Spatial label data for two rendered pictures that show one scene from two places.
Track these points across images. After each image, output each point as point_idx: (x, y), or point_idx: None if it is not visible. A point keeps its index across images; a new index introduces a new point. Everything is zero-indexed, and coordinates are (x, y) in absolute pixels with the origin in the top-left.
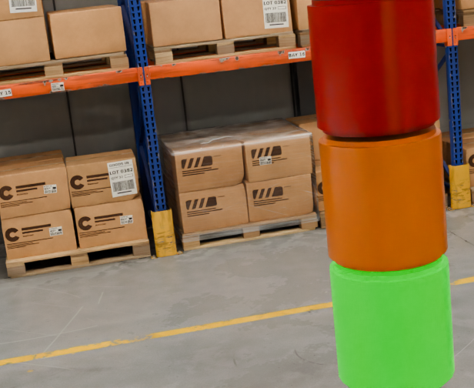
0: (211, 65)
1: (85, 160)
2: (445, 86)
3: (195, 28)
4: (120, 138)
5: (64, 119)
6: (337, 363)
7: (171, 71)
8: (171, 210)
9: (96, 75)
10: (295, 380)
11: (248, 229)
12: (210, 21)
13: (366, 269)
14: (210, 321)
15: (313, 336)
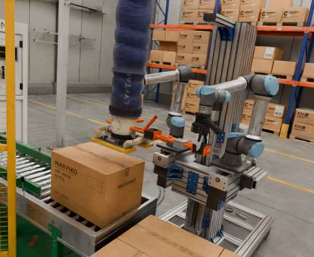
0: None
1: (271, 103)
2: None
3: None
4: (294, 105)
5: (279, 95)
6: (280, 165)
7: (304, 84)
8: (288, 125)
9: (281, 79)
10: (263, 162)
11: (312, 140)
12: None
13: None
14: (266, 148)
15: (285, 160)
